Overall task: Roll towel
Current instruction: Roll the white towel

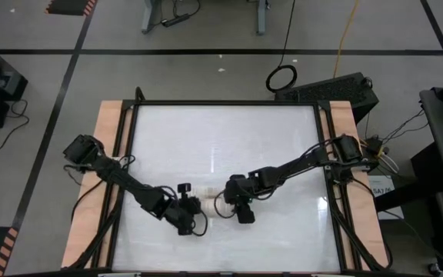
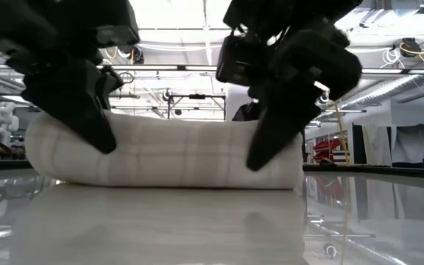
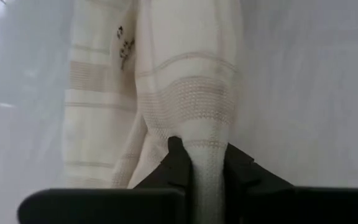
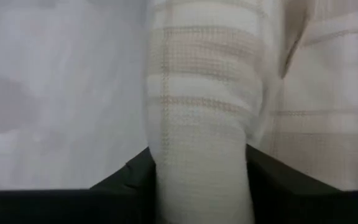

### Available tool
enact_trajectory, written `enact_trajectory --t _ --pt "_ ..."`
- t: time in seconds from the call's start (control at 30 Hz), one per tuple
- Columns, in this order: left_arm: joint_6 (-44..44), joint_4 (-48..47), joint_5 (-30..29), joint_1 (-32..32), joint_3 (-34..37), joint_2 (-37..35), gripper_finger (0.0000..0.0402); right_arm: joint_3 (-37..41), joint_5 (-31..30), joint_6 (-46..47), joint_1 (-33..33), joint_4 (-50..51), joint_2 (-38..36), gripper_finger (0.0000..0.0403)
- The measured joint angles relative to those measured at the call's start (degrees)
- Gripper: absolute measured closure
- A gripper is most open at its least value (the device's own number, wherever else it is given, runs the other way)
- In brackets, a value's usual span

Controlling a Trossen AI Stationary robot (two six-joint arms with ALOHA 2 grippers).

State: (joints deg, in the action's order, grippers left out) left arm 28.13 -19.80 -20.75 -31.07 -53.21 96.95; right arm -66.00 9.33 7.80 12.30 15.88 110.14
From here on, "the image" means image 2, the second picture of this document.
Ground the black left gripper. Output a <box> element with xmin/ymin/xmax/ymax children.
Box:
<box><xmin>0</xmin><ymin>7</ymin><xmax>141</xmax><ymax>155</ymax></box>

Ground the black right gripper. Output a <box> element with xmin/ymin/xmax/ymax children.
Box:
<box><xmin>215</xmin><ymin>25</ymin><xmax>362</xmax><ymax>172</ymax></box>

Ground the white beige checked towel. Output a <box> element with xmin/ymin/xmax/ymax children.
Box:
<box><xmin>24</xmin><ymin>110</ymin><xmax>305</xmax><ymax>191</ymax></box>

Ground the red folded stand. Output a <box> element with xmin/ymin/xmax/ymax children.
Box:
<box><xmin>313</xmin><ymin>138</ymin><xmax>345</xmax><ymax>163</ymax></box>

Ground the long light bar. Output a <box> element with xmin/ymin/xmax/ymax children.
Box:
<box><xmin>0</xmin><ymin>63</ymin><xmax>424</xmax><ymax>74</ymax></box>

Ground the black partition panel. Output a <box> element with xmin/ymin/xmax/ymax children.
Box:
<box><xmin>351</xmin><ymin>123</ymin><xmax>424</xmax><ymax>171</ymax></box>

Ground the white robot figure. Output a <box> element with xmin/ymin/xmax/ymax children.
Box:
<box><xmin>0</xmin><ymin>102</ymin><xmax>20</xmax><ymax>148</ymax></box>

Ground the grey white hanging cloth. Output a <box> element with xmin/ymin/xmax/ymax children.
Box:
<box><xmin>392</xmin><ymin>124</ymin><xmax>424</xmax><ymax>166</ymax></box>

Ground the black frame rig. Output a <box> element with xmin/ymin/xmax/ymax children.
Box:
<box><xmin>166</xmin><ymin>93</ymin><xmax>227</xmax><ymax>121</ymax></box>

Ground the yellow cable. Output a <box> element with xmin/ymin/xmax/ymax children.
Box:
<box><xmin>335</xmin><ymin>102</ymin><xmax>351</xmax><ymax>166</ymax></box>

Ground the black table frame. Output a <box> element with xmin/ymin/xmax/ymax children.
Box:
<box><xmin>0</xmin><ymin>158</ymin><xmax>424</xmax><ymax>181</ymax></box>

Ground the silver air duct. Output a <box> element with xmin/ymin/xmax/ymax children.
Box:
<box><xmin>344</xmin><ymin>71</ymin><xmax>424</xmax><ymax>107</ymax></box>

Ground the white coiled cable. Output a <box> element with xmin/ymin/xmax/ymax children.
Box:
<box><xmin>380</xmin><ymin>46</ymin><xmax>403</xmax><ymax>69</ymax></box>

